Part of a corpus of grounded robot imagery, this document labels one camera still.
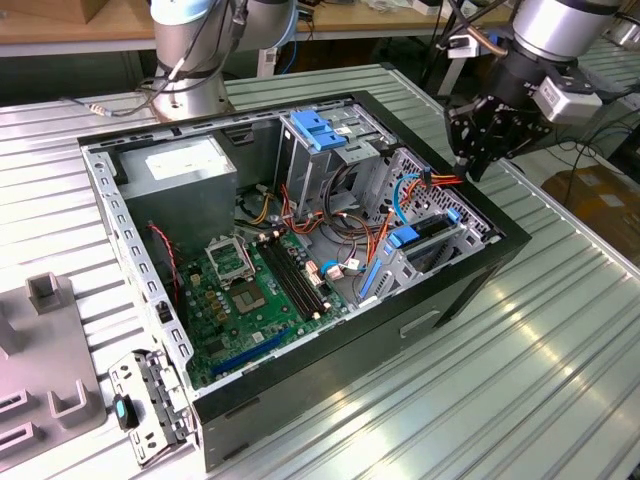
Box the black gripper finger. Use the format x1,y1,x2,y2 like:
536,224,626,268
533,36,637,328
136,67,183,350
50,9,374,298
469,112,554,182
446,97,496,169

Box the orange power wire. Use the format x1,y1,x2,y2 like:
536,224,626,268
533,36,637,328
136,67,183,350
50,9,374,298
422,168,466,189

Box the blue data wire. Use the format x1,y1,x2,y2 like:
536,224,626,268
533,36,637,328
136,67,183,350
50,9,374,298
391,174,426,229

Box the hard disk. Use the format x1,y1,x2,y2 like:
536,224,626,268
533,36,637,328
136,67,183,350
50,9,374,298
358,206,462,302

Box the grey metal disk bay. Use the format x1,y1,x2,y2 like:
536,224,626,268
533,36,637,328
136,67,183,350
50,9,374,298
357,147,501,309

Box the metal slat side table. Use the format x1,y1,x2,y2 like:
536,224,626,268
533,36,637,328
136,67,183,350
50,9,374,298
569,37,640,151

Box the large flat cardboard box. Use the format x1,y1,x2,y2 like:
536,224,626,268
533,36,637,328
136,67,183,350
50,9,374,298
542,167,640,251

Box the silver round metal object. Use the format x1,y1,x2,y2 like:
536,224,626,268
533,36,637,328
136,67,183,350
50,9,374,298
602,19,640,49

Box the blue plastic drive latch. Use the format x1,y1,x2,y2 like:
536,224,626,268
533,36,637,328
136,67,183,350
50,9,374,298
289,110,347,152

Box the wooden desk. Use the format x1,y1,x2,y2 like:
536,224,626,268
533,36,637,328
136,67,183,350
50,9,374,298
0,0,516,54

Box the grey optical drive cage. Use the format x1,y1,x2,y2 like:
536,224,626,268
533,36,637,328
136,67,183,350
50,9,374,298
274,103,399,221

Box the black RAM slot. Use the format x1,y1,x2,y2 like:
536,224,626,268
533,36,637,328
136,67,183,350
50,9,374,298
278,237,329,316
257,242,309,324
264,241,316,322
271,239,322,319

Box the black PC case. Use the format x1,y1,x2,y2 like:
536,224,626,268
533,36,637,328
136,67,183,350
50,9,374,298
76,89,533,474

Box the CPU socket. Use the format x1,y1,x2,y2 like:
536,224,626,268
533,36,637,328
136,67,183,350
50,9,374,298
228,283,273,317

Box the green motherboard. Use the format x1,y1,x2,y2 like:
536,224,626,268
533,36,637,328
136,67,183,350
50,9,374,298
177,232,352,391

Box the metal socket cover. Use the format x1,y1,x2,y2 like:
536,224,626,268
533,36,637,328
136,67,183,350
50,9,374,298
205,237,258,289

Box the grey power supply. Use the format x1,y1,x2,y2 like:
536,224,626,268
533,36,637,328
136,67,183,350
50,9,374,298
115,134,239,256

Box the blue expansion slot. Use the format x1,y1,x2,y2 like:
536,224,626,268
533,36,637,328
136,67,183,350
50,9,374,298
209,327,291,379

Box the black case fan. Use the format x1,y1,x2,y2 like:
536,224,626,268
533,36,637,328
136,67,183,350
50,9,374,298
145,222,184,331

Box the black blue latch tab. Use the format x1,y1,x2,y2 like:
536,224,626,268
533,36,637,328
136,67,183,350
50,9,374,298
112,393,139,430

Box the grey parts rack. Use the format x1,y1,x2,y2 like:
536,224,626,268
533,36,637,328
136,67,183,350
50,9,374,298
0,272,109,461

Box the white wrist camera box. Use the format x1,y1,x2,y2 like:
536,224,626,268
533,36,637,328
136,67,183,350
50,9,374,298
532,74,604,124

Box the orange black wire bundle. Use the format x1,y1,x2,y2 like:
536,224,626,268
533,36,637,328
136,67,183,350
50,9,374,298
280,183,396,271

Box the blue wire with white plug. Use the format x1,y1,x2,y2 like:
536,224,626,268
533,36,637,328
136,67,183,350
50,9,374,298
319,259,361,284

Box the yellow black wire bundle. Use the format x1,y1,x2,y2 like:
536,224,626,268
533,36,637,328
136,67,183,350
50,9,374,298
247,192,276,226

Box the red fan wire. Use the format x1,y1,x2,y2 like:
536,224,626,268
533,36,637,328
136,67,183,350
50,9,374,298
148,223,180,301

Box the black cable with metal plug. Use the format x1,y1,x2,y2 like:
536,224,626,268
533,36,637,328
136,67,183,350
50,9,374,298
59,94,167,119

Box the metal slot bracket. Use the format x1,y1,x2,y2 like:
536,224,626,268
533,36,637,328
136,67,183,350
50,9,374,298
108,349,196,469

